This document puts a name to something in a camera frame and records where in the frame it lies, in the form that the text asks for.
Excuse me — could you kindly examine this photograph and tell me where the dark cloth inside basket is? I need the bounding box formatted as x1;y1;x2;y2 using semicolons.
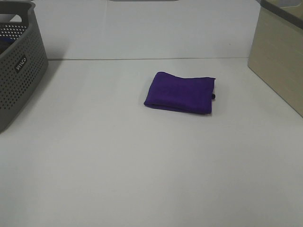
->
0;36;15;54

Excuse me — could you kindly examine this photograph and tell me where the beige storage box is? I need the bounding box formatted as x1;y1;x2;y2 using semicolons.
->
248;0;303;115

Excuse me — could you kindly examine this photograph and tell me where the purple microfiber towel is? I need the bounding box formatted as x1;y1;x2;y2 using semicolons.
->
144;72;215;114

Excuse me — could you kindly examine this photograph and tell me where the grey perforated plastic basket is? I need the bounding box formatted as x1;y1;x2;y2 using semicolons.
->
0;0;48;131

